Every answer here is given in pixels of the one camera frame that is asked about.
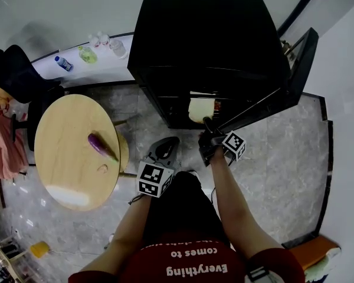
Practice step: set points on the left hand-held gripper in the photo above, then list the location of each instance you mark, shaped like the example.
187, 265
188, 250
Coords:
153, 178

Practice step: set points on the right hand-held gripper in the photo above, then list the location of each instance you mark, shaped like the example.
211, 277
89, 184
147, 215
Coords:
233, 144

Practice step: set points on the yellow bread item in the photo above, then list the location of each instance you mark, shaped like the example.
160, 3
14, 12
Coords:
199, 109

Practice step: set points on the purple eggplant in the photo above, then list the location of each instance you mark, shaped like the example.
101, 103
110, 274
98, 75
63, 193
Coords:
101, 146

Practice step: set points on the black mini fridge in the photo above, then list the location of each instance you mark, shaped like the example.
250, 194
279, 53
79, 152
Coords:
206, 34

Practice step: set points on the person's right forearm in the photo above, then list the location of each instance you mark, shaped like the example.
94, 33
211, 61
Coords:
239, 211

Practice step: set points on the person's left forearm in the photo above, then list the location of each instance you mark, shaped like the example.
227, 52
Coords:
124, 234

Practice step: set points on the person's right shoe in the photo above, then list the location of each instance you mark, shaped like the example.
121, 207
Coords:
193, 172

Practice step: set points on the person's black shorts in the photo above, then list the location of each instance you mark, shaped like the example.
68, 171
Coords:
180, 205

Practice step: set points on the round wooden table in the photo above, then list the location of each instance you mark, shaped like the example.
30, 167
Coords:
73, 152

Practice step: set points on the brown cardboard pieces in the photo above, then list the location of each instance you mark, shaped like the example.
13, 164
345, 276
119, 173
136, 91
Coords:
287, 50

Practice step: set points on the clear plastic bottle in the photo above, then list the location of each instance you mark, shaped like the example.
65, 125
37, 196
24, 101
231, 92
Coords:
118, 49

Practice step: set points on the white low ledge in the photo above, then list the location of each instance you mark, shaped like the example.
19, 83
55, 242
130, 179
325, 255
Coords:
76, 75

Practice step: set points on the person's red shirt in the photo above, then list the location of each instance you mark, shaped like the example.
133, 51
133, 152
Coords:
183, 264

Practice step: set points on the green liquid bottle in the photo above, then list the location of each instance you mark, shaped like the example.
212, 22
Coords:
88, 55

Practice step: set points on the small red label bottle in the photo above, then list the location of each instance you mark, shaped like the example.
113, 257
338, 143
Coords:
93, 41
104, 38

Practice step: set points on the blue label bottle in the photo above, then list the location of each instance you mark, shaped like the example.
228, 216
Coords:
64, 63

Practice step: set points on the large clear water jug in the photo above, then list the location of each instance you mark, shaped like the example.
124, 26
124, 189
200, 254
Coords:
19, 109

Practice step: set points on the yellow dustpan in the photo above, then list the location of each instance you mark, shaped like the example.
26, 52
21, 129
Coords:
39, 250

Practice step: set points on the pink cloth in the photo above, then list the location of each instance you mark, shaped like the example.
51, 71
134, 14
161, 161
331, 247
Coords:
3, 146

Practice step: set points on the orange cushion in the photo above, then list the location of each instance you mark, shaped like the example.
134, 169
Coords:
309, 255

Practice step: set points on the black office chair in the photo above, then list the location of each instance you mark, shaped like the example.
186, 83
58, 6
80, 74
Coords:
14, 69

